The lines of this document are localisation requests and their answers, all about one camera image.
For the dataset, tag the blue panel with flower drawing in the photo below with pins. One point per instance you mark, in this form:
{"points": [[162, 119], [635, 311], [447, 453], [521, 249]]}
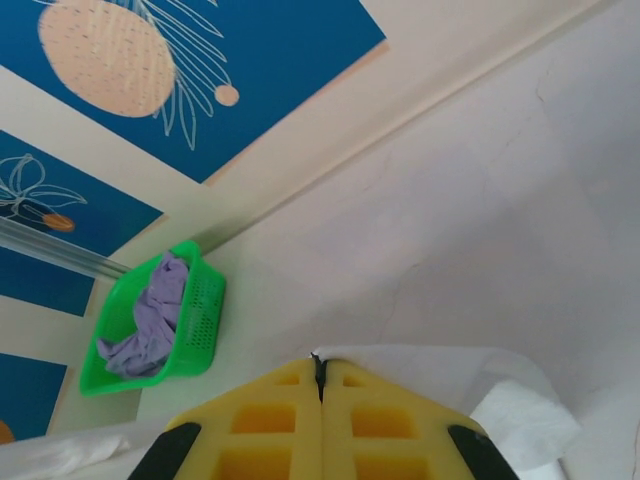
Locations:
{"points": [[110, 215]]}

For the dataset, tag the narrow blue wall panel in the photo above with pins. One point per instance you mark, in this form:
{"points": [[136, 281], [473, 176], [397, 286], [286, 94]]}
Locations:
{"points": [[45, 285]]}

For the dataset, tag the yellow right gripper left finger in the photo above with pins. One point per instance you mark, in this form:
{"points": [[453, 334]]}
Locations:
{"points": [[260, 450]]}

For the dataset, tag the blue panel with orange oval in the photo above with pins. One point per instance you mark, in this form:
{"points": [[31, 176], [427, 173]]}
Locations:
{"points": [[30, 390]]}

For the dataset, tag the white t-shirt with black print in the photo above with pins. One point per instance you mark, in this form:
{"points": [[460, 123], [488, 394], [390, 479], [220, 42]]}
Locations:
{"points": [[525, 415]]}

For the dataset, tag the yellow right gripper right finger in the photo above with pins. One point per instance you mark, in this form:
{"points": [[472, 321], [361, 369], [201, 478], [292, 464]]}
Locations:
{"points": [[380, 450]]}

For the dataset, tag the blue panel with peach circle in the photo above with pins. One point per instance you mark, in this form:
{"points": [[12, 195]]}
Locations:
{"points": [[280, 75]]}

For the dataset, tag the aluminium frame post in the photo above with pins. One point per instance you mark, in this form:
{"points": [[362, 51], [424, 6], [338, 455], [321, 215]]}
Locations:
{"points": [[60, 247]]}

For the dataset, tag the green plastic basket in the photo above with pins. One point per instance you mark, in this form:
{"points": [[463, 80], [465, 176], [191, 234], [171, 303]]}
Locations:
{"points": [[197, 330]]}

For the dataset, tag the purple t-shirt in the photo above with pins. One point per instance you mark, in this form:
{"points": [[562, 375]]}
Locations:
{"points": [[150, 330]]}

